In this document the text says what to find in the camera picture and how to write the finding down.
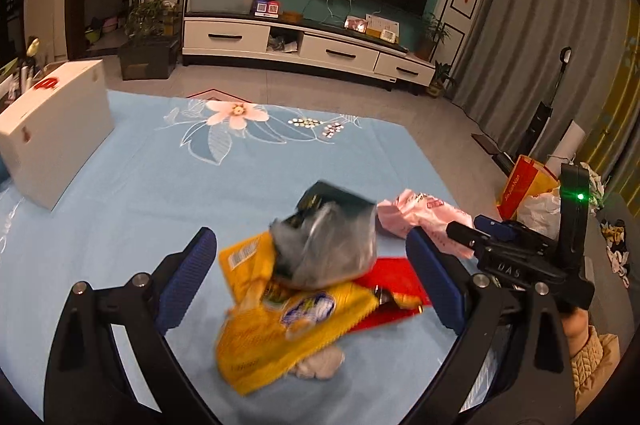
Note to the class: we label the grey curtain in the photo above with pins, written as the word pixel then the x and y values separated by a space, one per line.
pixel 530 30

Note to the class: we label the white box with red mark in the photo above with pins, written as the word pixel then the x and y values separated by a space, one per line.
pixel 55 130

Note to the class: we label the white television cabinet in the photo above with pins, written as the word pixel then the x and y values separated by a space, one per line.
pixel 340 50

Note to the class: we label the white crumpled paper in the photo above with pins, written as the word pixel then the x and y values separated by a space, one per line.
pixel 320 362

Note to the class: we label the small potted plant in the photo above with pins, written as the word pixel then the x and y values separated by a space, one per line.
pixel 442 77

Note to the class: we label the black yellow cloth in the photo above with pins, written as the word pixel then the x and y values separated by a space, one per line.
pixel 615 250

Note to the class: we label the white plastic bag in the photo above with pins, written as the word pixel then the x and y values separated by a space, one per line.
pixel 540 215

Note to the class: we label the grey sofa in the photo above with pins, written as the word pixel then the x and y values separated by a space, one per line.
pixel 600 270

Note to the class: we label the red yellow shopping bag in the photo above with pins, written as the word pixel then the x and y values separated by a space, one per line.
pixel 525 185

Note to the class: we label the pink plastic bag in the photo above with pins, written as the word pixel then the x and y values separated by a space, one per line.
pixel 410 215

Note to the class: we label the person's right forearm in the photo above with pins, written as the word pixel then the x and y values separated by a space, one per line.
pixel 592 365

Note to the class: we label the blue floral blanket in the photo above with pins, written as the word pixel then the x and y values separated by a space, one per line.
pixel 150 185

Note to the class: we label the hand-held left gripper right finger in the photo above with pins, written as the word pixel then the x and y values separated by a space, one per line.
pixel 435 280

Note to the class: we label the white crumpled cloth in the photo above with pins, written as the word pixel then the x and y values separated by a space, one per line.
pixel 595 185

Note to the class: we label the black crate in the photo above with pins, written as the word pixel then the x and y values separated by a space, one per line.
pixel 150 60

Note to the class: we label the silver foil bag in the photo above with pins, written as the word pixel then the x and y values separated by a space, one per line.
pixel 330 250

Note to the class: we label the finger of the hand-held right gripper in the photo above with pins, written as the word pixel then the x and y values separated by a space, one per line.
pixel 497 229
pixel 465 235

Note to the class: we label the red packet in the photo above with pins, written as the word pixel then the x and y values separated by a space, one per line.
pixel 395 275

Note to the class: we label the white desk calendar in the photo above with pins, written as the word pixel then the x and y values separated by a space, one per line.
pixel 384 27

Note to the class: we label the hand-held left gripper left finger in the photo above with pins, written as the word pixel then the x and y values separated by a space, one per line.
pixel 185 280

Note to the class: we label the tall potted plant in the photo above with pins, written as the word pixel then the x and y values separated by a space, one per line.
pixel 432 35

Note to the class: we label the small photo frame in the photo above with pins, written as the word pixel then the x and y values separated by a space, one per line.
pixel 355 24

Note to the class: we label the white paper roll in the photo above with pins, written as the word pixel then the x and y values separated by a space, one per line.
pixel 567 142

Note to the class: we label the black stick vacuum cleaner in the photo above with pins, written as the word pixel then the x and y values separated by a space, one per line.
pixel 542 120

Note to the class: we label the yellow snack bag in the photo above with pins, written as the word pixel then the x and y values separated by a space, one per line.
pixel 270 335

